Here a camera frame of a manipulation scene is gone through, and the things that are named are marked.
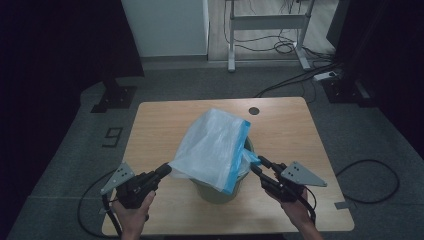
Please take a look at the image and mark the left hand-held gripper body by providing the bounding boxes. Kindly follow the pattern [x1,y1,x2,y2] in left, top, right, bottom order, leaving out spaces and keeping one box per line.
[99,162,158,210]

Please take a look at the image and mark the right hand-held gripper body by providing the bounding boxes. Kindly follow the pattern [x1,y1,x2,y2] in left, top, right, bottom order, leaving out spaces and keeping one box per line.
[263,161,328,204]

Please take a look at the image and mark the green ribbed trash bin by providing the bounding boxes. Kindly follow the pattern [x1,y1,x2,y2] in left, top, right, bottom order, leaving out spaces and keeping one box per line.
[189,136,255,205]

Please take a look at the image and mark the white blue-banded plastic trash bag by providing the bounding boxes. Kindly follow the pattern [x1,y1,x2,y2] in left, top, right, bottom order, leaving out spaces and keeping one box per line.
[168,107,262,196]

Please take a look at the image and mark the person's left hand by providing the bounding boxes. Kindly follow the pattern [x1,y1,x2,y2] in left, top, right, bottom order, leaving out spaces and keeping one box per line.
[111,190,156,238]

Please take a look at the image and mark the person's right hand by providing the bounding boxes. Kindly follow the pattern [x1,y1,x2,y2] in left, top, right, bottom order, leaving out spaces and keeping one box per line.
[266,189,316,232]

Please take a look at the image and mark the white power strip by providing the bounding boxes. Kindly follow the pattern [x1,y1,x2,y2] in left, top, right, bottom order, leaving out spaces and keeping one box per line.
[313,70,338,82]

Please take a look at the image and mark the white cabinet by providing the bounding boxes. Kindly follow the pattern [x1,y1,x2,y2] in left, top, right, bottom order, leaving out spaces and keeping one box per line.
[120,0,210,58]

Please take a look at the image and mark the dark curtain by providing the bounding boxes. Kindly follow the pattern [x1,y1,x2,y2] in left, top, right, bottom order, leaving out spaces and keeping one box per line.
[326,0,424,158]

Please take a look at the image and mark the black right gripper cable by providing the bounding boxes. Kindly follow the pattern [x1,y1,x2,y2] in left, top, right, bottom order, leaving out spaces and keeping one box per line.
[298,185,318,225]

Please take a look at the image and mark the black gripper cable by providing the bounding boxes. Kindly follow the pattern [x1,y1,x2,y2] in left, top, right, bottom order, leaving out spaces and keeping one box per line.
[298,185,318,225]
[77,169,123,239]

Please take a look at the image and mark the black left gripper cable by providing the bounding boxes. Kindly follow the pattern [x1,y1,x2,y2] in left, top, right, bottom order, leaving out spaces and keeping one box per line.
[77,169,123,239]

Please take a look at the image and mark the black floor cable bundle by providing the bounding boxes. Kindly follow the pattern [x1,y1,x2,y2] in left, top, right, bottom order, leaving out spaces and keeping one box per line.
[254,61,343,99]

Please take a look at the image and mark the black stand base plate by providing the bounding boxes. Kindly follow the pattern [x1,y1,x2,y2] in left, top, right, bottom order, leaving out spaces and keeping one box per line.
[90,78,138,114]
[321,78,378,108]

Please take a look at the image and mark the black looped floor cable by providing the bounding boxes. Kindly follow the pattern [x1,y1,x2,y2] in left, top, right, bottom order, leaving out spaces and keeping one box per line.
[335,159,400,205]

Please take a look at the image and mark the tangled black cables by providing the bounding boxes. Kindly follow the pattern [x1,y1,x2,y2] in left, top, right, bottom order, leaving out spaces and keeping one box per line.
[223,0,334,58]

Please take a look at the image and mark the white metal desk frame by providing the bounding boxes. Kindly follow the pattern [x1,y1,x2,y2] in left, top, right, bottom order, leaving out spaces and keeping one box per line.
[226,0,316,73]

